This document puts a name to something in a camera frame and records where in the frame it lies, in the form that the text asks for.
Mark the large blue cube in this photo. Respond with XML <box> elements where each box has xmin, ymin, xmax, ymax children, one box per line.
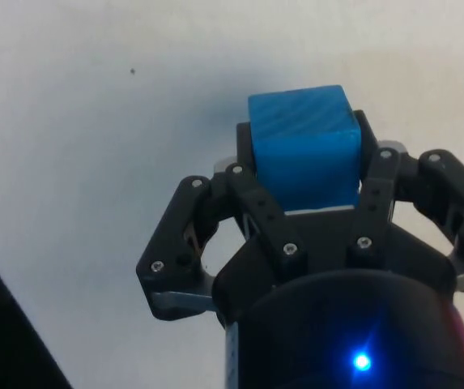
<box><xmin>247</xmin><ymin>83</ymin><xmax>362</xmax><ymax>214</ymax></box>

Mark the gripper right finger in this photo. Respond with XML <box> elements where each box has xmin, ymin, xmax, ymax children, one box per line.
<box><xmin>347</xmin><ymin>108</ymin><xmax>464</xmax><ymax>293</ymax></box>

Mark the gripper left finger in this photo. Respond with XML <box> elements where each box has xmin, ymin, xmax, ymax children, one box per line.
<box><xmin>135</xmin><ymin>120</ymin><xmax>309</xmax><ymax>323</ymax></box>

